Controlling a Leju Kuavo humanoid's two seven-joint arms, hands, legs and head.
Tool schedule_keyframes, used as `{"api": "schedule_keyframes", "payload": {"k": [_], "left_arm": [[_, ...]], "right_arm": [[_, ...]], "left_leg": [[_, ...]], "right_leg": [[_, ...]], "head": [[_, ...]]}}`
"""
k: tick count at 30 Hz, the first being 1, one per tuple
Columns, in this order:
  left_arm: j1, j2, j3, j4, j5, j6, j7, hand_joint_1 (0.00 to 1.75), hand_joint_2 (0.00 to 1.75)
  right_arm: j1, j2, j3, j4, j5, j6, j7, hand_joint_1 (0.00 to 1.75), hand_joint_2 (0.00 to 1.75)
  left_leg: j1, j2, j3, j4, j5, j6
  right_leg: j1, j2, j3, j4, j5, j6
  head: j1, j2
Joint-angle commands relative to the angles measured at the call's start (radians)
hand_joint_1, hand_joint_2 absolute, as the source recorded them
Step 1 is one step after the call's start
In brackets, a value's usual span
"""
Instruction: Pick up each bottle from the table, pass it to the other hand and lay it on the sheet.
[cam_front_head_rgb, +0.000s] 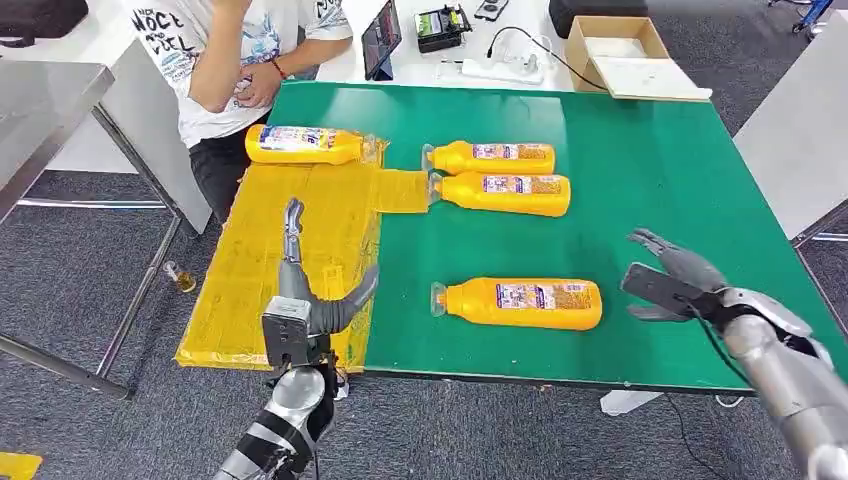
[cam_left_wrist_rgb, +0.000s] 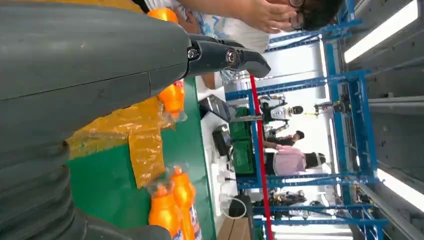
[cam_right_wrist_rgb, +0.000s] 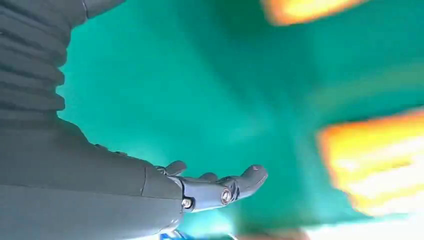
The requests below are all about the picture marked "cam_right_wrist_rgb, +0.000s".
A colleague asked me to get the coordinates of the robot right hand grey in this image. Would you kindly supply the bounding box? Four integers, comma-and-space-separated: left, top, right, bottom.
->
0, 116, 269, 240

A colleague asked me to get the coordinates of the green table mat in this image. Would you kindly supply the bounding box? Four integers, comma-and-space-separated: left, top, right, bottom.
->
56, 0, 424, 240

